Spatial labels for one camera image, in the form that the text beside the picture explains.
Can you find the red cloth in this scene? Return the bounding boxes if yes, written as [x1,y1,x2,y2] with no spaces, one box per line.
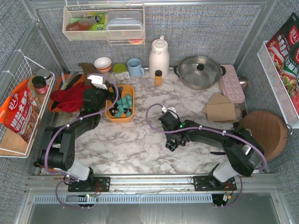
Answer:
[48,82,92,112]

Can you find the orange plastic storage basket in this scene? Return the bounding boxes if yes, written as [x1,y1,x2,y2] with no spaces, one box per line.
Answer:
[105,84,135,123]

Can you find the brown cloth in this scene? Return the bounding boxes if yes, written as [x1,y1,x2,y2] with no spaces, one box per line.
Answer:
[78,63,99,86]

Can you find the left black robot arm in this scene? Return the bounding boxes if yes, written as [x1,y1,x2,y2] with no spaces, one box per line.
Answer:
[36,86,120,192]

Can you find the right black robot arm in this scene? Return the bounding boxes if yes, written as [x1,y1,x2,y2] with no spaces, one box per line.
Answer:
[158,111,266,190]

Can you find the amber bottle in basket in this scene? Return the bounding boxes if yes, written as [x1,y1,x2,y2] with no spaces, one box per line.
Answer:
[65,19,94,31]

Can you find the white mesh right basket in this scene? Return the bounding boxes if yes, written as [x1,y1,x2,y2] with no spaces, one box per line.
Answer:
[257,41,299,129]

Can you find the black kitchen knife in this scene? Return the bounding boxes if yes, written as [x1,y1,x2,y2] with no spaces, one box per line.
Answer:
[56,74,84,90]

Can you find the white orange striped bowl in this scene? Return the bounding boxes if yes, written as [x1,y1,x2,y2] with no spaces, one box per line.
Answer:
[93,57,112,73]

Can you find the green lid white cup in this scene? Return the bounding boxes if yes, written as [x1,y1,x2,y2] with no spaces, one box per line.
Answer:
[113,63,130,81]

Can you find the orange cutting board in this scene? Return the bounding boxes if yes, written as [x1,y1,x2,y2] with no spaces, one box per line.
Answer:
[48,73,85,112]

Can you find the orange spice bottle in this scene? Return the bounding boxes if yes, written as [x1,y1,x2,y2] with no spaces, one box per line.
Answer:
[155,70,162,86]

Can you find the cardboard pieces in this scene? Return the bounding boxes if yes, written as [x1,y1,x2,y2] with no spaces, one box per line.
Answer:
[202,93,236,122]

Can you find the light blue mug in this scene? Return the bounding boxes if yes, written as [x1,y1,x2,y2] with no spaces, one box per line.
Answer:
[127,58,145,77]

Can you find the glass jar silver lid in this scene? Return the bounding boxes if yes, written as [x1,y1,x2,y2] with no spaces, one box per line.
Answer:
[36,69,51,82]

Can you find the red jar black lid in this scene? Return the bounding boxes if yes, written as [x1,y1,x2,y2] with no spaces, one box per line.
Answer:
[32,76,48,94]

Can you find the steel pot with lid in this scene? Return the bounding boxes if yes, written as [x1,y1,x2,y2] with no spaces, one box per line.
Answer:
[173,56,226,91]

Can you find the white thermos jug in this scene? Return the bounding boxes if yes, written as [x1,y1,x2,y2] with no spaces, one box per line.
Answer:
[149,35,170,78]

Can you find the pink egg tray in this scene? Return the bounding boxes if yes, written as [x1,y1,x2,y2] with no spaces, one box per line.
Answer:
[219,64,245,104]

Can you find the orange snack bag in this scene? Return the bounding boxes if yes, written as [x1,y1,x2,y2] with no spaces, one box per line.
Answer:
[0,79,39,143]

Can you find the clear plastic containers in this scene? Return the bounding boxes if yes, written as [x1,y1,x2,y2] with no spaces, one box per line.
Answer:
[106,11,143,40]

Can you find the round wooden board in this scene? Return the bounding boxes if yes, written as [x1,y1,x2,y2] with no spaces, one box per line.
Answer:
[234,110,288,161]

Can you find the red seasoning packets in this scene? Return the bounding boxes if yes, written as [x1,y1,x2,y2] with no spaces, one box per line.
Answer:
[266,12,299,103]

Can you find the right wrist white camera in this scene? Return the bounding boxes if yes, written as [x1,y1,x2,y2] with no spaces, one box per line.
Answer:
[162,106,176,113]

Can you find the wrist white camera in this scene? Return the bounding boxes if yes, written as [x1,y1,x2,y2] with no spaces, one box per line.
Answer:
[87,74,107,90]
[162,106,176,113]

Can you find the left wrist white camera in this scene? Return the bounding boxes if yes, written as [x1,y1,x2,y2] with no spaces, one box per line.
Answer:
[87,74,107,90]

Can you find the white wire side basket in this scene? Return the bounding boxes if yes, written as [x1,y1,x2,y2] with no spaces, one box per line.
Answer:
[0,49,55,158]

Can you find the cream wall basket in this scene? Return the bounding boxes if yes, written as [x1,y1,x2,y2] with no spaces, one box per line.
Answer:
[63,3,145,44]

